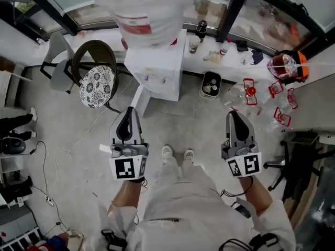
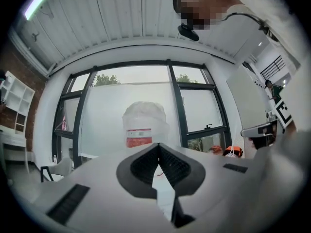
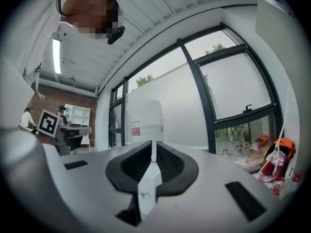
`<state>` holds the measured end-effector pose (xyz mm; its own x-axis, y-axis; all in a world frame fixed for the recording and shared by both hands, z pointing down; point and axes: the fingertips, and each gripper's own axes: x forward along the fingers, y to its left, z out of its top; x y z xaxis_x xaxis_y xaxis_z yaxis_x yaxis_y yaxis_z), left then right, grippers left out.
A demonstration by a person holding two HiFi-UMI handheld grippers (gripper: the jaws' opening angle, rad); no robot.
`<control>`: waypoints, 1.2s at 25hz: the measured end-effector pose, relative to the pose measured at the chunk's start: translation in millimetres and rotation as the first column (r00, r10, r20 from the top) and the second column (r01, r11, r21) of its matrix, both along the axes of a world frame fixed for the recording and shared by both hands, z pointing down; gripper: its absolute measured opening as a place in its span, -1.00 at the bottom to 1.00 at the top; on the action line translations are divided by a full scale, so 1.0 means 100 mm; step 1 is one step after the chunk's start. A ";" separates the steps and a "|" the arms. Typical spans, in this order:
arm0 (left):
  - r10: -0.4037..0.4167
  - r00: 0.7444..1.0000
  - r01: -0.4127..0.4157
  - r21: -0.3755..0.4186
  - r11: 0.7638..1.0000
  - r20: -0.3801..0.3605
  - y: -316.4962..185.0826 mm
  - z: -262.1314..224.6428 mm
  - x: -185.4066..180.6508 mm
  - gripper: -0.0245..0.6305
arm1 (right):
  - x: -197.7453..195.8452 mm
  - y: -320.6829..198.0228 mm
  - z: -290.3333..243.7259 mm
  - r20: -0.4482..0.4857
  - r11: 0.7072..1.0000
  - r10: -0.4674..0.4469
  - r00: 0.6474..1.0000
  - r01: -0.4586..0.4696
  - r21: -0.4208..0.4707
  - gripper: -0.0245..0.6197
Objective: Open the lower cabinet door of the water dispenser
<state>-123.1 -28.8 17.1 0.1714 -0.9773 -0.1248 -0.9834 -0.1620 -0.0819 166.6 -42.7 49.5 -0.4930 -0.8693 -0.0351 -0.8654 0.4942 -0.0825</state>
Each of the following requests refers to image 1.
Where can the crumpled white tissue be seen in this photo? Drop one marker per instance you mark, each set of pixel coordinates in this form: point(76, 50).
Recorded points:
point(213, 56)

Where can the black thermos bottle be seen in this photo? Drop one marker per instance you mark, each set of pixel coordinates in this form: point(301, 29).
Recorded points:
point(201, 30)

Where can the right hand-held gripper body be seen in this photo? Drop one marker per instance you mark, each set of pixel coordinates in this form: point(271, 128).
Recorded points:
point(248, 165)

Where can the printed paper cup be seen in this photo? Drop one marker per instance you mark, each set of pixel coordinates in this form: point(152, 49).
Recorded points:
point(194, 46)

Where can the dark blue cloth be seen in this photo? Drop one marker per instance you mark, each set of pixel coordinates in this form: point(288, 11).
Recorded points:
point(257, 57)

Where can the person's light trousers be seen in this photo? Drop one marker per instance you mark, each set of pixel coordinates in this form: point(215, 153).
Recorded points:
point(180, 174)

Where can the small white red-capped bottle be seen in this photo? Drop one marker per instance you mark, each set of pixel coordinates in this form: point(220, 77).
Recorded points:
point(224, 50)

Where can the small clear bottle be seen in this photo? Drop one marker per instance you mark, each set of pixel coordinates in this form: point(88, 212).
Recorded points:
point(246, 58)

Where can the black office chair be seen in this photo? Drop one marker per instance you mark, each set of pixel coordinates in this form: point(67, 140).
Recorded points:
point(301, 161)

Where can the clear empty water jug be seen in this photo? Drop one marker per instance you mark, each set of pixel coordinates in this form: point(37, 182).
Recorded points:
point(292, 98)
point(269, 98)
point(236, 98)
point(281, 118)

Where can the person's white shoe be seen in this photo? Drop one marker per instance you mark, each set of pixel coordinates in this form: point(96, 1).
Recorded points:
point(188, 155)
point(167, 153)

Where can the small black pouch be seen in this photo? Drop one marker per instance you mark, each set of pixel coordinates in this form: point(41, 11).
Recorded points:
point(242, 46)

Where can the white trash bin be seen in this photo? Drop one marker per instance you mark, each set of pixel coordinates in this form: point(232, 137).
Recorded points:
point(206, 94)

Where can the black battery pack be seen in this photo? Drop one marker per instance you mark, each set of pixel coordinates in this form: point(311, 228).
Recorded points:
point(242, 209)

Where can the white power strip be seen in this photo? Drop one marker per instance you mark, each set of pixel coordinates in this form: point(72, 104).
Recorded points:
point(50, 200)

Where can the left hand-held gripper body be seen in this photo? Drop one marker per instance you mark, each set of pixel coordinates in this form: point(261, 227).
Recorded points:
point(125, 167)

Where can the dark wicker chair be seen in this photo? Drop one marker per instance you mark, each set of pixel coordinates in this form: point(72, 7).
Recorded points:
point(102, 52)

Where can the black window frame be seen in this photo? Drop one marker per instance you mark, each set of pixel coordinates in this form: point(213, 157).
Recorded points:
point(231, 9)

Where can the floral seat cushion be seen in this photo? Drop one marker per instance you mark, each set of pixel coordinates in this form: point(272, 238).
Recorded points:
point(96, 86)

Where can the grey plastic chair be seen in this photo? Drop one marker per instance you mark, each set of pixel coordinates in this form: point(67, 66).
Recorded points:
point(58, 72)

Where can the black bag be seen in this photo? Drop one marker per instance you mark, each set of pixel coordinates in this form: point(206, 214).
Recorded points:
point(15, 191)

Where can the white flat strip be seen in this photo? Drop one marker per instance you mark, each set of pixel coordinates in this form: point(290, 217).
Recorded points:
point(104, 148)

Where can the dark red cup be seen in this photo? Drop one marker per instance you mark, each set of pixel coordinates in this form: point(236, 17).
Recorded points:
point(124, 43)

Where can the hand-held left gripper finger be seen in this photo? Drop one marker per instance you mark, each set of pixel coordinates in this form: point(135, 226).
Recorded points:
point(113, 129)
point(137, 132)

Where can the black round device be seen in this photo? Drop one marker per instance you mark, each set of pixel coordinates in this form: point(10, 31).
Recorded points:
point(13, 145)

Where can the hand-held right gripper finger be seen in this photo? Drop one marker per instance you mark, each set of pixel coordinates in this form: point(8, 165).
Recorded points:
point(244, 132)
point(229, 127)

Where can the person's left forearm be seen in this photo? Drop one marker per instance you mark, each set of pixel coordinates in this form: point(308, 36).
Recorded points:
point(124, 195)

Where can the person's right forearm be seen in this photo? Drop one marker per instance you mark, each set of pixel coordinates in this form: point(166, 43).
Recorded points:
point(257, 197)

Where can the person's left white shoe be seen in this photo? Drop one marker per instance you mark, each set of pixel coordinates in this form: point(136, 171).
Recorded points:
point(167, 153)

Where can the black harness buckle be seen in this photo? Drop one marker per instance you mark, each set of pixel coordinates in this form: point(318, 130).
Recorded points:
point(115, 242)
point(268, 240)

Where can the person's right white shoe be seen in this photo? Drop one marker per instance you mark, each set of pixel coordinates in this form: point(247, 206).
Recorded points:
point(188, 155)

